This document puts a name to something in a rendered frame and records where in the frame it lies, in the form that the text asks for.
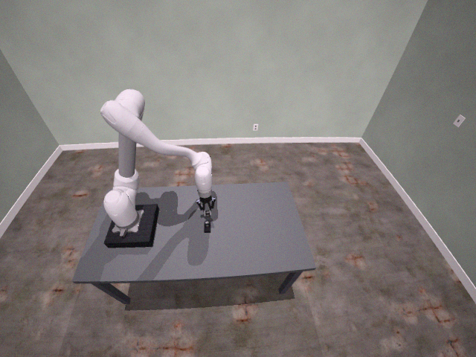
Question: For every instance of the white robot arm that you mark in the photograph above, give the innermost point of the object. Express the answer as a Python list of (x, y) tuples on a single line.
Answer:
[(123, 114)]

